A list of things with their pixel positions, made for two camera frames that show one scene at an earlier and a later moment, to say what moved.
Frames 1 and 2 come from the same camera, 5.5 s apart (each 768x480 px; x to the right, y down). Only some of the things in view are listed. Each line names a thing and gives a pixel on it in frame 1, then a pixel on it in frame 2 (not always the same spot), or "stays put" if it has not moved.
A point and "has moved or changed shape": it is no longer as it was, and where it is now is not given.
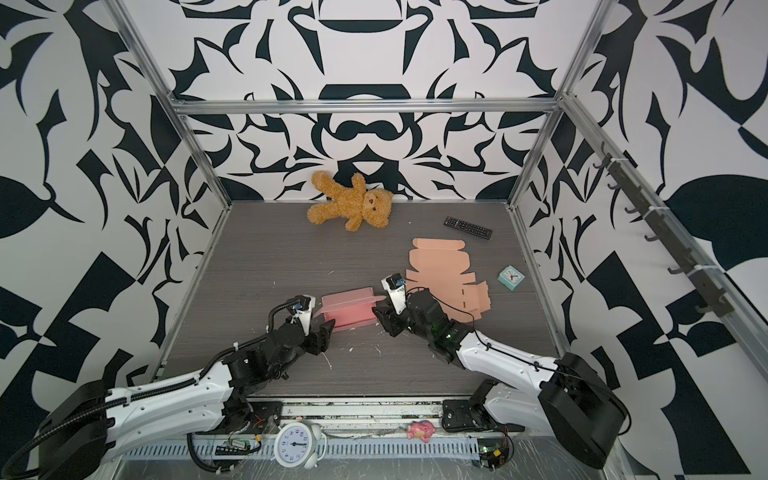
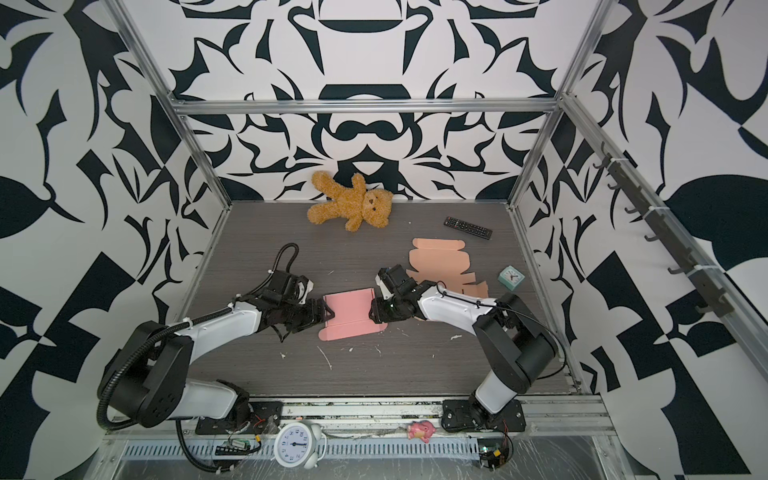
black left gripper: (319, 340) → (312, 318)
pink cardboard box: (350, 308) has moved or changed shape
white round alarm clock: (299, 444) stays put
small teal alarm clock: (511, 278) stays put
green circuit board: (493, 452) stays put
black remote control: (467, 227) stays put
